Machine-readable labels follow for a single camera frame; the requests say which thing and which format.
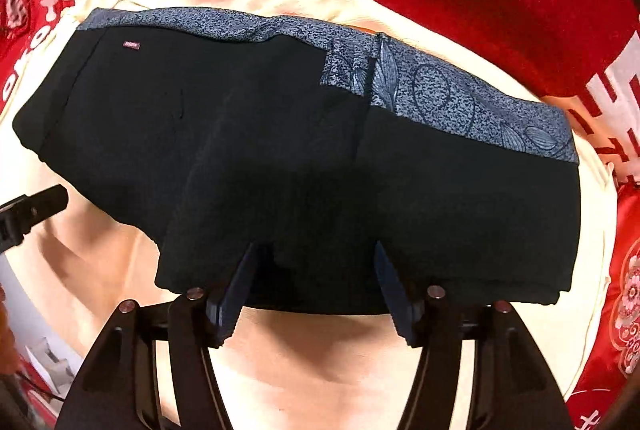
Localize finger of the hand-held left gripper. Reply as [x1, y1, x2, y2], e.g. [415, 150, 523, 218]
[0, 184, 69, 255]

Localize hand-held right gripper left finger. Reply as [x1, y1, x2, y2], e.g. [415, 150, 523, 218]
[55, 242, 273, 430]

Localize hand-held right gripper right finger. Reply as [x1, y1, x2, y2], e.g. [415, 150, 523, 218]
[372, 240, 573, 430]

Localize black pants with blue trim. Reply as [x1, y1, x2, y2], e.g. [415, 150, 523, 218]
[12, 7, 581, 315]

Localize cream cloth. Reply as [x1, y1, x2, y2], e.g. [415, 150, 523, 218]
[0, 0, 621, 430]

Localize orange object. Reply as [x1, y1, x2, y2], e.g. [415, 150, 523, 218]
[0, 285, 22, 376]

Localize red embroidered pillow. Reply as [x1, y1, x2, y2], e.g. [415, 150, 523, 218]
[575, 185, 640, 411]

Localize red blanket with white characters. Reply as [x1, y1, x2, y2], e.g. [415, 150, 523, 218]
[0, 0, 640, 430]

